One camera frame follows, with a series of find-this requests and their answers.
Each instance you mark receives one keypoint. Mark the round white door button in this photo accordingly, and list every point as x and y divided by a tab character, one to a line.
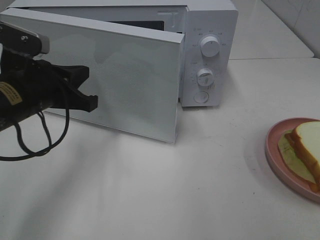
201	97

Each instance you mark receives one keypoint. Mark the white adjacent table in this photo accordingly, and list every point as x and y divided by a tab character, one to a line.
260	34

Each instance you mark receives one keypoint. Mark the white microwave oven body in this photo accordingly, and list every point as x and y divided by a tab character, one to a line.
164	20

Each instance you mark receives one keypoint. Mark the white bread sandwich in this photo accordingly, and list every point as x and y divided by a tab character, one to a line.
300	152

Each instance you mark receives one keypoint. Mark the pink round plate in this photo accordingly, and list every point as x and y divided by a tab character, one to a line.
276	163

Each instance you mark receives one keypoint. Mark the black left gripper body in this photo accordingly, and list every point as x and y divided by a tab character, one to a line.
21	93

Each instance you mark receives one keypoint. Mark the white microwave door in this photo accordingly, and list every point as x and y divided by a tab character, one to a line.
134	71

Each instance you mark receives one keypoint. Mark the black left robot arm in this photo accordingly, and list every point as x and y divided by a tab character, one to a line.
28	86

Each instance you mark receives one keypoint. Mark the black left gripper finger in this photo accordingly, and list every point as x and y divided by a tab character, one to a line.
60	75
68	97

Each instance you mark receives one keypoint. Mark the white microwave knob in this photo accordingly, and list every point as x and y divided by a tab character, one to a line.
210	46
205	77

